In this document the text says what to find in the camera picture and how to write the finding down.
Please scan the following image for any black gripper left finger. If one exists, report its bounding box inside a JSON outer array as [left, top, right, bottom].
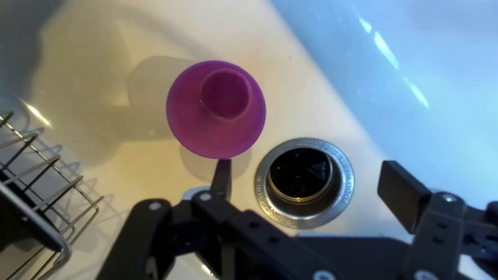
[[95, 157, 333, 280]]

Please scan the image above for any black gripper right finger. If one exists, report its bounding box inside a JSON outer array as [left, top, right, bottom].
[[377, 159, 498, 280]]

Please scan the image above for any purple plastic cup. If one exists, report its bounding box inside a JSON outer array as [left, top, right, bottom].
[[165, 59, 268, 161]]

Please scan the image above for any metal sink drain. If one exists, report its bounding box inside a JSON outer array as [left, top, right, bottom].
[[254, 137, 357, 231]]

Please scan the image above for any white kitchen sink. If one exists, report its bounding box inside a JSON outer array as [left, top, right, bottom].
[[0, 0, 498, 280]]

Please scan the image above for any black wire dish rack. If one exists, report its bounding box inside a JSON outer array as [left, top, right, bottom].
[[0, 108, 106, 280]]

